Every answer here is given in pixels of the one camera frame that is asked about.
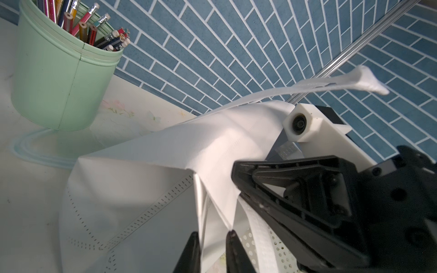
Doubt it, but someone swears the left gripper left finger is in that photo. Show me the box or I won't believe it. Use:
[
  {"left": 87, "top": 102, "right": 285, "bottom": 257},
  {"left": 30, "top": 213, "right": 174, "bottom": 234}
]
[{"left": 173, "top": 232, "right": 201, "bottom": 273}]

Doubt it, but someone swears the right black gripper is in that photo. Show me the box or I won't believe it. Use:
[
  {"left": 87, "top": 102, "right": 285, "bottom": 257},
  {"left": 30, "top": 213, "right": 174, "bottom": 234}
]
[{"left": 232, "top": 145, "right": 437, "bottom": 273}]

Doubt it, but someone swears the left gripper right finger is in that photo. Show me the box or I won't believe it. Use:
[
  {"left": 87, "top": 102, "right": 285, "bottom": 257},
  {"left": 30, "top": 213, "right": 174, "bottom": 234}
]
[{"left": 225, "top": 230, "right": 256, "bottom": 273}]

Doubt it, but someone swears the white insulated delivery bag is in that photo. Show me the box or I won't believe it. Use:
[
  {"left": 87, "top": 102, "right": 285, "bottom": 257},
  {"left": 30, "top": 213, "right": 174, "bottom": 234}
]
[{"left": 59, "top": 66, "right": 389, "bottom": 273}]

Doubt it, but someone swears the white plastic basket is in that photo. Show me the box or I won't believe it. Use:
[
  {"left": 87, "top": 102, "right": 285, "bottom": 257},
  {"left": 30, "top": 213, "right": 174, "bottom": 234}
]
[{"left": 239, "top": 225, "right": 301, "bottom": 273}]

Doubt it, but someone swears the green pencil cup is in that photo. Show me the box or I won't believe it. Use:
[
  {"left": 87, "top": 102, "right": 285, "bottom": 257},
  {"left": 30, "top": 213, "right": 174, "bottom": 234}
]
[{"left": 11, "top": 1, "right": 122, "bottom": 131}]

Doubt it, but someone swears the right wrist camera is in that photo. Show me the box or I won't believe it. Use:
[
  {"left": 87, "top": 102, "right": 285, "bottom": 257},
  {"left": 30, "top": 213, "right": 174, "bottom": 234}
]
[{"left": 283, "top": 104, "right": 377, "bottom": 172}]

